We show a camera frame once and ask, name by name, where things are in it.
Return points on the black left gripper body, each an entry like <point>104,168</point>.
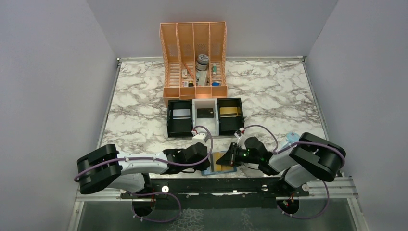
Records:
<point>199,166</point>

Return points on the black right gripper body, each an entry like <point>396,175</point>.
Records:
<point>242,155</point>

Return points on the blue leather card holder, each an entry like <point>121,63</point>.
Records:
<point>209,171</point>

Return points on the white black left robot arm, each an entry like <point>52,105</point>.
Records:
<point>106,167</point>

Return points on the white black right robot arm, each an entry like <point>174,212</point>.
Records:
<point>307,159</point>

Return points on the black left card bin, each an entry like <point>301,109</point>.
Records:
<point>178,128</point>

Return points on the black card bin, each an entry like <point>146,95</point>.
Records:
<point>178,128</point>
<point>228,125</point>

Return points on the black right card bin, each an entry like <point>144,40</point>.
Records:
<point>228,125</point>

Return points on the black credit card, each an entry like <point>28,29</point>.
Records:
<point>205,113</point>

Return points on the white middle card bin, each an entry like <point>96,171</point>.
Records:
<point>212,124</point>

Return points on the silver credit card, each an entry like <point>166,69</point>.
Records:
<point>181,114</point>

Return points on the gold credit card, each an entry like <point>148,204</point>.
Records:
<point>229,112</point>

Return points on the clear blue plastic package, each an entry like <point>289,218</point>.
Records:
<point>291,137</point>

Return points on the green white small tube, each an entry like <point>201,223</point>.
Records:
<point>214,69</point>

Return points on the grey round jar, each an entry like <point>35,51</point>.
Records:
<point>202,62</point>

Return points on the orange plastic file organizer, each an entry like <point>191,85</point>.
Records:
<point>181,44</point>

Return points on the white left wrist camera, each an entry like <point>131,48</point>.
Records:
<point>201,137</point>

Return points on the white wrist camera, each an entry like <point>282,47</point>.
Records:
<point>239,133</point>
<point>201,137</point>

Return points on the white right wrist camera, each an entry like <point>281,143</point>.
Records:
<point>239,133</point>

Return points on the black metal base rail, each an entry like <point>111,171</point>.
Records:
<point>214,193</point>

